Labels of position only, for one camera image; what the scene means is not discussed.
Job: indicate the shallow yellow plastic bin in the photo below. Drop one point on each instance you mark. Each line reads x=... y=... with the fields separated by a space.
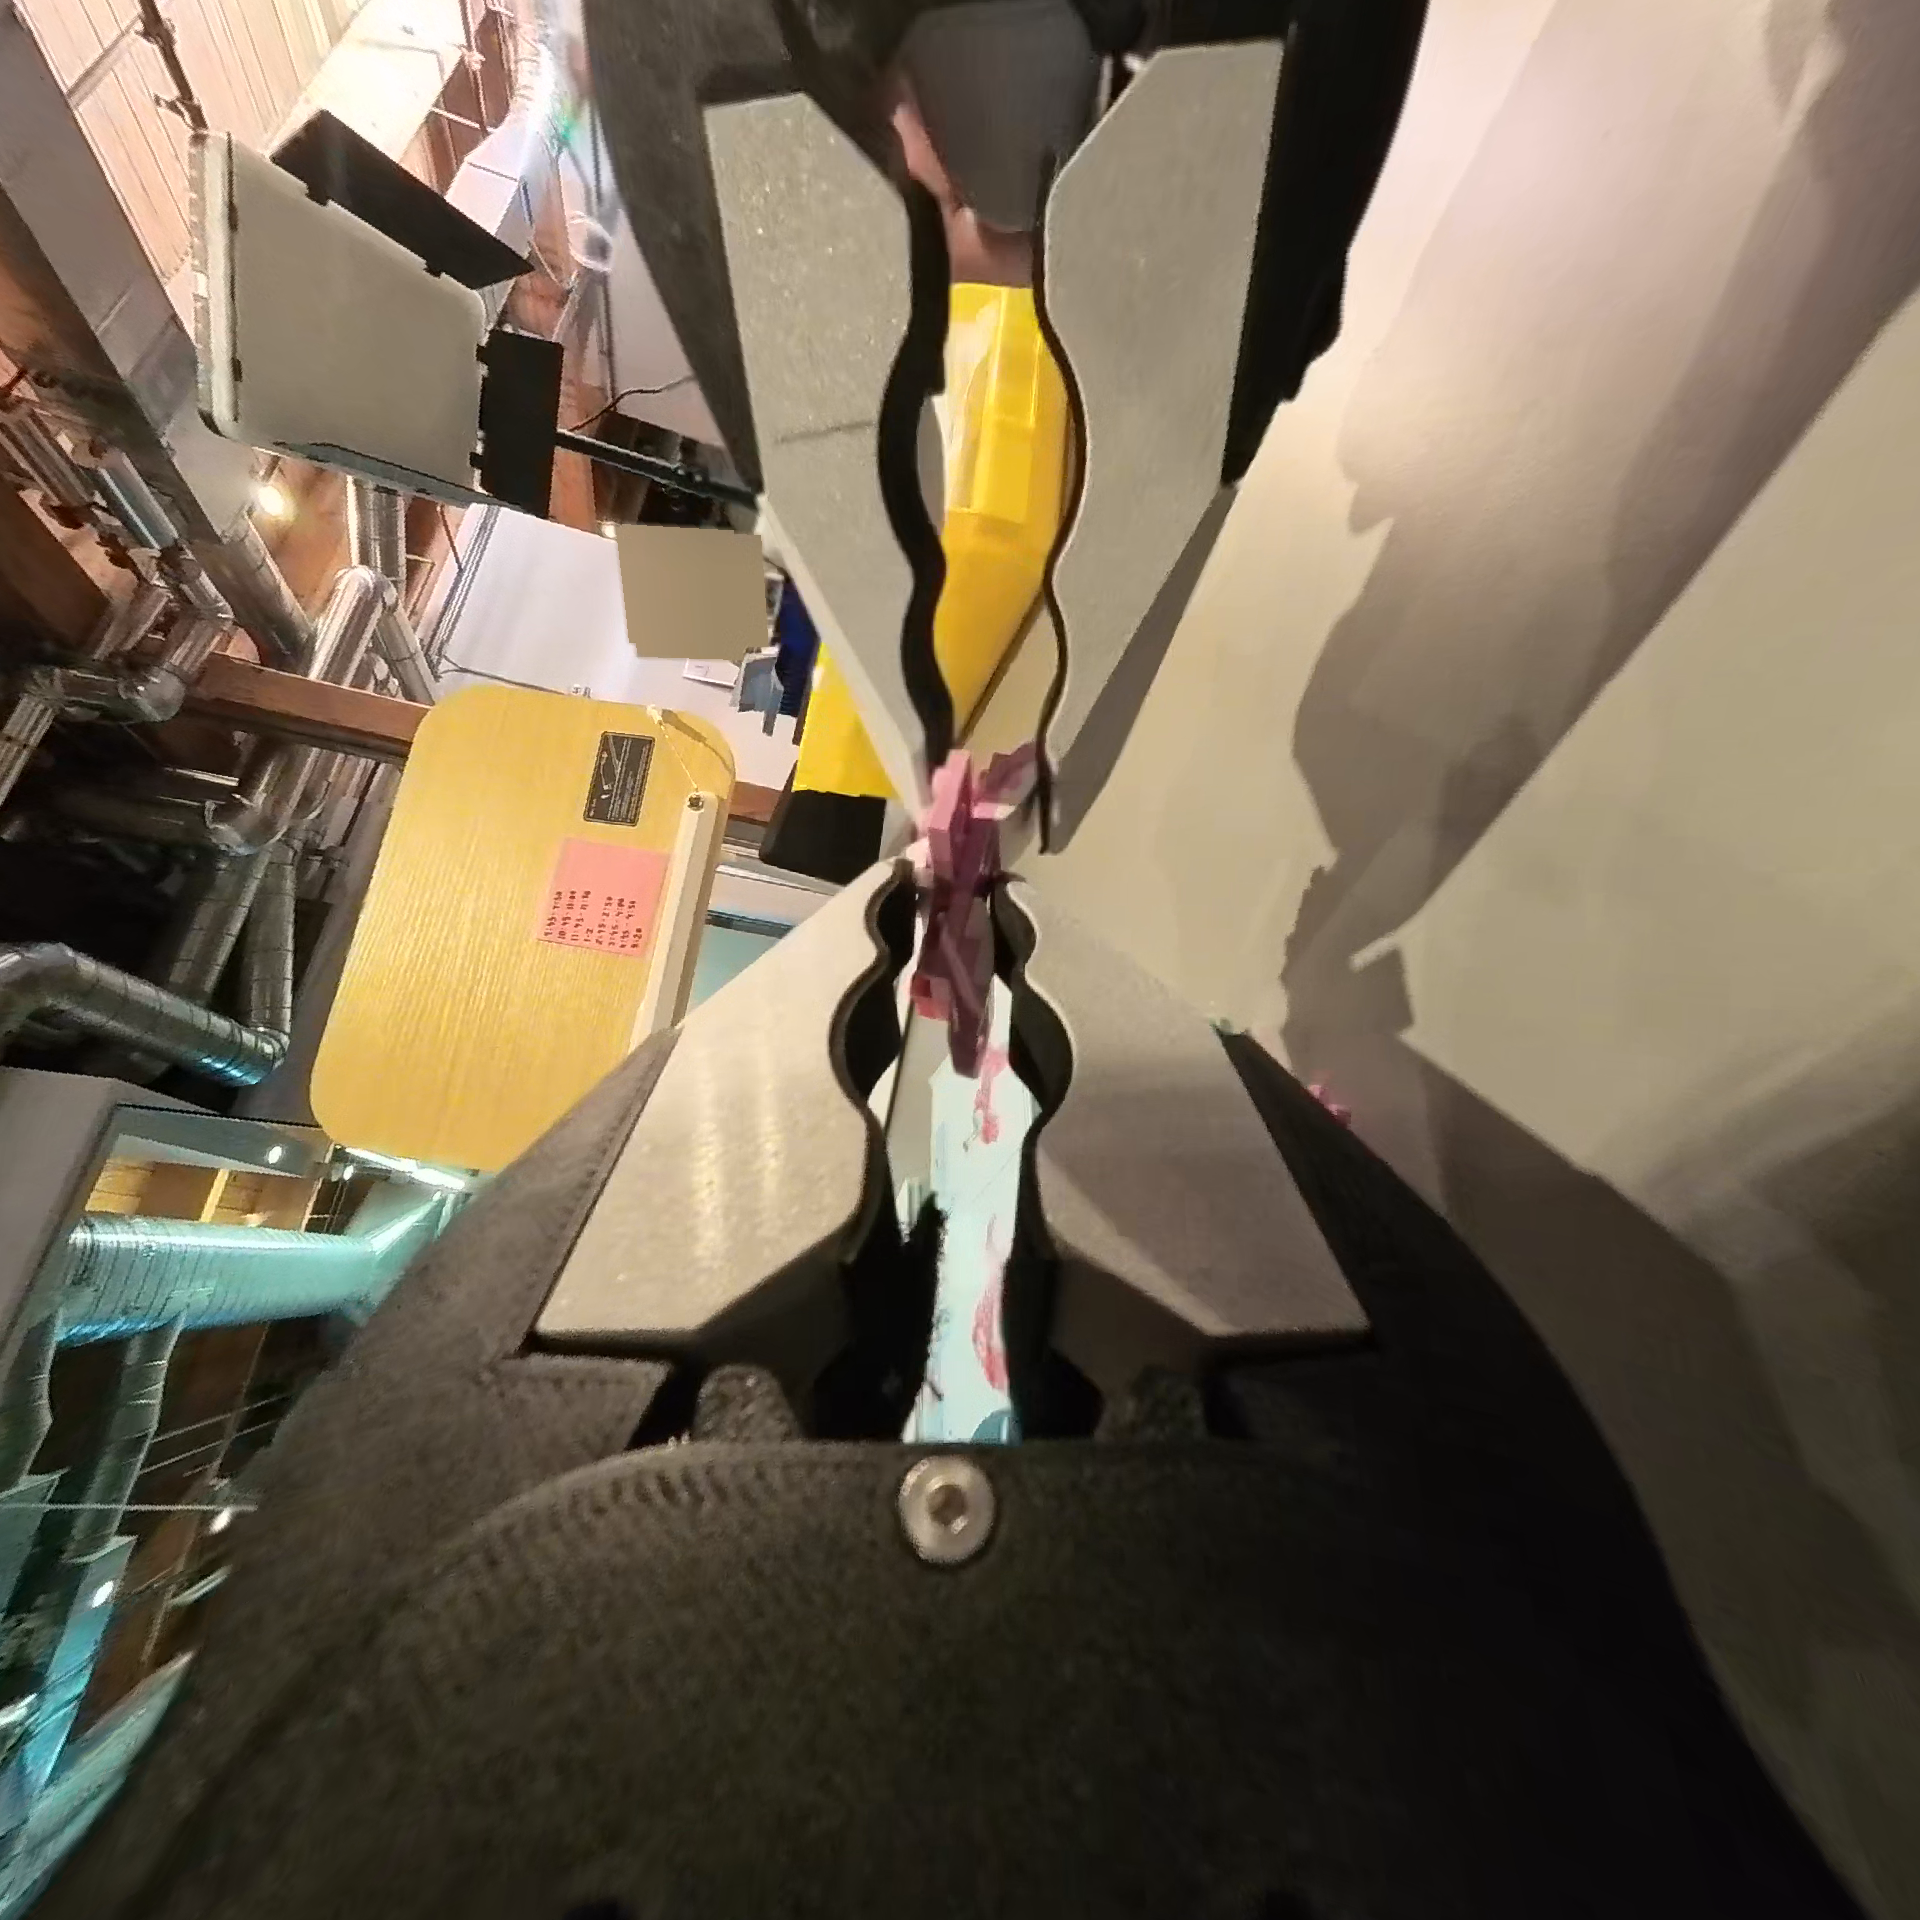
x=998 y=452

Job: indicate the person's right hand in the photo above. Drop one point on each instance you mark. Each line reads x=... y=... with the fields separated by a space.
x=917 y=150

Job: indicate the pink sticky note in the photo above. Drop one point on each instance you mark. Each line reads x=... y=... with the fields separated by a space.
x=605 y=897

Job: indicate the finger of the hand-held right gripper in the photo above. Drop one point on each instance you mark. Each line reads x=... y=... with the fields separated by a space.
x=1155 y=301
x=810 y=375

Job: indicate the wooden top white stand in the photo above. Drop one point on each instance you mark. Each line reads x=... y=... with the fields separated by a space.
x=451 y=975

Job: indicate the silver ribbed ventilation duct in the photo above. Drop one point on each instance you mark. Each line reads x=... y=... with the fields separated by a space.
x=135 y=1014

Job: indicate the studio light on black stand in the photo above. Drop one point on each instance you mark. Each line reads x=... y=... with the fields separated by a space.
x=345 y=301

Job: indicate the open pale blue instruction booklet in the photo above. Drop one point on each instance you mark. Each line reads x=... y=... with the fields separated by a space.
x=974 y=1201

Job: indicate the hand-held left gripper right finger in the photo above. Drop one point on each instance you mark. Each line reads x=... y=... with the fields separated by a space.
x=1201 y=1201

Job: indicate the black label plate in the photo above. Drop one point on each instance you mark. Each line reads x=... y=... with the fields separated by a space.
x=617 y=777

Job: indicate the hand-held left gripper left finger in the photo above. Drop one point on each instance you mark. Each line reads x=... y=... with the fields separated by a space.
x=705 y=1201

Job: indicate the red and pink plate assembly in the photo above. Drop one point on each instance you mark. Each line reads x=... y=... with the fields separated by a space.
x=960 y=901

